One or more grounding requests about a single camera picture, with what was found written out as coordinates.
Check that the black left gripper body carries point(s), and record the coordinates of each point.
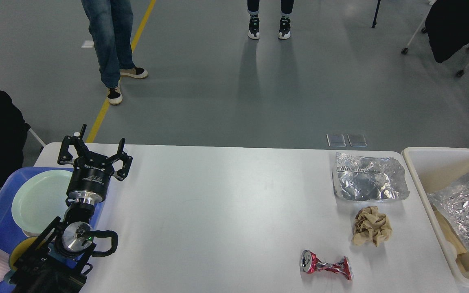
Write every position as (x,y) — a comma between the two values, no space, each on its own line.
(89,183)

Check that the brown paper bag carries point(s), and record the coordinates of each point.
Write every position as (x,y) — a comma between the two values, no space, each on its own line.
(452,243)

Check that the light green plate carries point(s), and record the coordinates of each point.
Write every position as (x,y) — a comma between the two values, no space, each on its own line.
(40,199)

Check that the brown paper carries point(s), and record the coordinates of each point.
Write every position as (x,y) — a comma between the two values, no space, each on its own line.
(371,226)

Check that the red foil wrapper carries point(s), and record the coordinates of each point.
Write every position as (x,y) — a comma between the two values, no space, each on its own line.
(309,263)

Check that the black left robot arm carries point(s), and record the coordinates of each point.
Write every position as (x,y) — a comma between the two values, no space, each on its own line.
(58,259)

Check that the pink plate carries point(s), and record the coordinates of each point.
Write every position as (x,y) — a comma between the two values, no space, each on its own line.
(30,234)

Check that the beige plastic bin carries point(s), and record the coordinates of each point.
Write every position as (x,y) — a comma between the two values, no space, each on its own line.
(433,169)

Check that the blue plastic tray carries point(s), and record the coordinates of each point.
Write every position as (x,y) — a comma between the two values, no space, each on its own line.
(10,233)

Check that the person in black and jeans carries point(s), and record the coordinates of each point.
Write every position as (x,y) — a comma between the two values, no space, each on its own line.
(110,25)

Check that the black jacket on chair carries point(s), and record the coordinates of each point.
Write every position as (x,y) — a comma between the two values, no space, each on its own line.
(447,27)

